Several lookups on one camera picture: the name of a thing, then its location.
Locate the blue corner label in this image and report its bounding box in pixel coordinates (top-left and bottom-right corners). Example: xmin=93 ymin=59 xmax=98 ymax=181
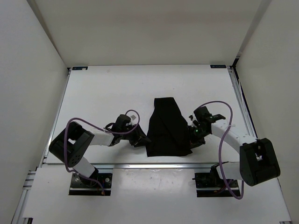
xmin=72 ymin=66 xmax=88 ymax=70
xmin=210 ymin=64 xmax=227 ymax=69

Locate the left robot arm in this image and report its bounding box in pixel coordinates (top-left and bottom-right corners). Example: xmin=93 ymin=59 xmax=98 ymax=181
xmin=49 ymin=113 xmax=151 ymax=187

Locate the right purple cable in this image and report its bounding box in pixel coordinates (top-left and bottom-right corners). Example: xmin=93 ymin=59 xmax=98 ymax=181
xmin=195 ymin=100 xmax=245 ymax=200

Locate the aluminium front rail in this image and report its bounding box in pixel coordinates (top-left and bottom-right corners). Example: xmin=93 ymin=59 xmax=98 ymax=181
xmin=42 ymin=162 xmax=236 ymax=170

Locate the right blue corner label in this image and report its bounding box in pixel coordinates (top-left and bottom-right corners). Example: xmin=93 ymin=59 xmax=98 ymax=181
xmin=210 ymin=64 xmax=227 ymax=69

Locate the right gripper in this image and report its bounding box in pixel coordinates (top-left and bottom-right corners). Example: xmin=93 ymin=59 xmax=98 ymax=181
xmin=187 ymin=125 xmax=210 ymax=150

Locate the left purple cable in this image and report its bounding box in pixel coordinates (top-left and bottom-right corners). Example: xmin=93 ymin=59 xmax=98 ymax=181
xmin=64 ymin=110 xmax=140 ymax=196

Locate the purple cable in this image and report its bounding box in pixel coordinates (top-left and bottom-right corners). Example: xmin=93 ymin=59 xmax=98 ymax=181
xmin=195 ymin=100 xmax=245 ymax=200
xmin=64 ymin=110 xmax=140 ymax=196

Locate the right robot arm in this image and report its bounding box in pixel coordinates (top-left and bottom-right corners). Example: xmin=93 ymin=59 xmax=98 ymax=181
xmin=188 ymin=106 xmax=281 ymax=187

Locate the black skirt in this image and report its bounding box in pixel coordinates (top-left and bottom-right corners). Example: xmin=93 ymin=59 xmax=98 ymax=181
xmin=146 ymin=97 xmax=192 ymax=157

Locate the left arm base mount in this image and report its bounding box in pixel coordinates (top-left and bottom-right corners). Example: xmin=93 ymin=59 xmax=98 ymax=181
xmin=69 ymin=173 xmax=113 ymax=196

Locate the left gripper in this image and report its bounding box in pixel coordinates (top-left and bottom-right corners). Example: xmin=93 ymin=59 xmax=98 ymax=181
xmin=120 ymin=123 xmax=151 ymax=147

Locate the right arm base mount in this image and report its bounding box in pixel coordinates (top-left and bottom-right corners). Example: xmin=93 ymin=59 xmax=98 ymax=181
xmin=192 ymin=165 xmax=232 ymax=197

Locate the left blue corner label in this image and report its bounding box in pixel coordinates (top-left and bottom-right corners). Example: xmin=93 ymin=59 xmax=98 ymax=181
xmin=72 ymin=66 xmax=88 ymax=70

